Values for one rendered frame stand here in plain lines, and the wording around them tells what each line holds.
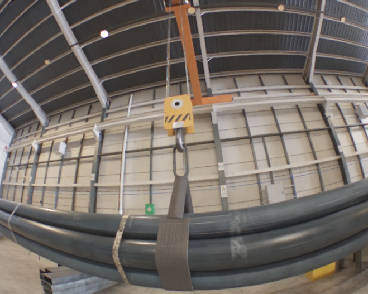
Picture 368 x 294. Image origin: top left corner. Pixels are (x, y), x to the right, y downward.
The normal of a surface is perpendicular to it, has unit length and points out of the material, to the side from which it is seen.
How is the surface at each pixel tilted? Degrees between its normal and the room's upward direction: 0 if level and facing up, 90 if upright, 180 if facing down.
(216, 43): 170
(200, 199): 90
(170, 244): 60
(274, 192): 90
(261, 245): 71
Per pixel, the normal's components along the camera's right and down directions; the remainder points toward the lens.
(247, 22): 0.02, 0.83
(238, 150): -0.18, -0.40
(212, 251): -0.20, -0.67
